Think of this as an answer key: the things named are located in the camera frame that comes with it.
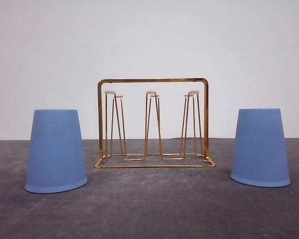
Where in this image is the blue ribbed cup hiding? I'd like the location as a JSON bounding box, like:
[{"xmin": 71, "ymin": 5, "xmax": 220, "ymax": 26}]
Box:
[
  {"xmin": 230, "ymin": 108, "xmax": 291, "ymax": 187},
  {"xmin": 25, "ymin": 109, "xmax": 87, "ymax": 193}
]

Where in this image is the gold wire cup rack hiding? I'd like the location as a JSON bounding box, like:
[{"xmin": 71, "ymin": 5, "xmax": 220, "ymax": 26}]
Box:
[{"xmin": 95, "ymin": 78, "xmax": 216, "ymax": 168}]

